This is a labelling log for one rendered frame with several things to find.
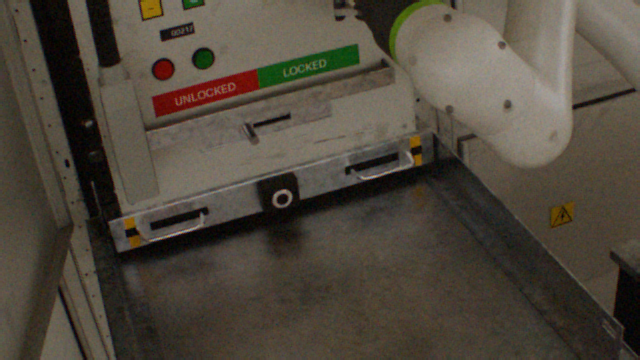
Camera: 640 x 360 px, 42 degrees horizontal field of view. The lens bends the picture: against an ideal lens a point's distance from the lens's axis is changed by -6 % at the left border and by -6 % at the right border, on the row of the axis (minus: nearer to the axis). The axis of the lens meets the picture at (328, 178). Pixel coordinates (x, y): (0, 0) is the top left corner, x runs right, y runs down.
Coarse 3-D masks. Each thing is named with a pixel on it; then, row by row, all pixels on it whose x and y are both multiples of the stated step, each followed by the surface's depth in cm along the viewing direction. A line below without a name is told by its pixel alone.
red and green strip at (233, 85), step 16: (336, 48) 130; (352, 48) 131; (272, 64) 128; (288, 64) 129; (304, 64) 129; (320, 64) 130; (336, 64) 131; (352, 64) 132; (224, 80) 126; (240, 80) 127; (256, 80) 128; (272, 80) 129; (288, 80) 130; (160, 96) 124; (176, 96) 125; (192, 96) 126; (208, 96) 126; (224, 96) 127; (160, 112) 125
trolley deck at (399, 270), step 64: (384, 192) 142; (192, 256) 133; (256, 256) 132; (320, 256) 130; (384, 256) 128; (448, 256) 127; (192, 320) 120; (256, 320) 119; (320, 320) 118; (384, 320) 117; (448, 320) 115; (512, 320) 113
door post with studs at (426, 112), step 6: (414, 90) 155; (414, 96) 156; (420, 96) 156; (414, 102) 157; (420, 102) 157; (420, 108) 158; (426, 108) 158; (432, 108) 159; (420, 114) 158; (426, 114) 159; (432, 114) 159; (426, 120) 159; (432, 120) 160; (432, 126) 160
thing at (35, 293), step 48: (0, 48) 120; (0, 96) 123; (0, 144) 120; (48, 144) 135; (0, 192) 118; (0, 240) 116; (48, 240) 137; (0, 288) 113; (48, 288) 130; (0, 336) 110
